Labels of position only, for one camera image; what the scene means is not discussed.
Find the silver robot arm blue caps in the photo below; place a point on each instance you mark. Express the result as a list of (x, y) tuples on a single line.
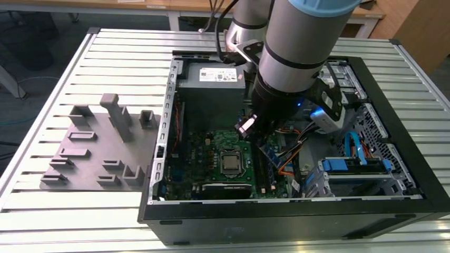
[(299, 39)]

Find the black RAM slot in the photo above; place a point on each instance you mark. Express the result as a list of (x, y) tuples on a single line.
[(260, 168)]

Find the grey power supply unit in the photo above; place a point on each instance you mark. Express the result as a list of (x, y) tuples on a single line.
[(212, 100)]

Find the silver optical drive cage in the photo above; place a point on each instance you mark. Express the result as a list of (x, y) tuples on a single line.
[(347, 76)]

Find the silver CPU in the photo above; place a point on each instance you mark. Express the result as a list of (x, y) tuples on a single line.
[(232, 162)]

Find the blue disk carrier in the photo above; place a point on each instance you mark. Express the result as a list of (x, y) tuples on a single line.
[(336, 164)]

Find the black CPU socket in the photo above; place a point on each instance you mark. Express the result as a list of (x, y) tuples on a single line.
[(233, 173)]

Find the green motherboard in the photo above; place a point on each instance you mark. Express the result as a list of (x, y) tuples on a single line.
[(197, 158)]

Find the blue plastic cage latch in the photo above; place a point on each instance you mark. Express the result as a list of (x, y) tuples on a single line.
[(311, 184)]

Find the black graphics card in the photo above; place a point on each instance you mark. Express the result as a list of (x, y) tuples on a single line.
[(225, 190)]

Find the silver disk bay cage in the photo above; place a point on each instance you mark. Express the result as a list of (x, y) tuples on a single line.
[(363, 179)]

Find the black PC case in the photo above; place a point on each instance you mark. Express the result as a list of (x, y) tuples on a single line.
[(247, 226)]

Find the brown wooden cabinet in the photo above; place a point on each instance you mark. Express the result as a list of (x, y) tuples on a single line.
[(423, 26)]

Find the grey parts rack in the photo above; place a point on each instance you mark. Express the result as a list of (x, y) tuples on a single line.
[(98, 131)]

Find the dark office chair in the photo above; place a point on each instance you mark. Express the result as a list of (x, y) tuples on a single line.
[(32, 39)]

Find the white furniture leg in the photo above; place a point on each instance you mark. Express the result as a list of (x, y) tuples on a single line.
[(14, 81)]

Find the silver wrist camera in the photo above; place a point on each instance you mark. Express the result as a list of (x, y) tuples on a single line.
[(325, 120)]

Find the black camera mounting bracket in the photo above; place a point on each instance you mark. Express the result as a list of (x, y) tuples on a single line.
[(332, 92)]

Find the wooden desk white frame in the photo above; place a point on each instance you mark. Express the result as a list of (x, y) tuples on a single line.
[(365, 13), (88, 5)]

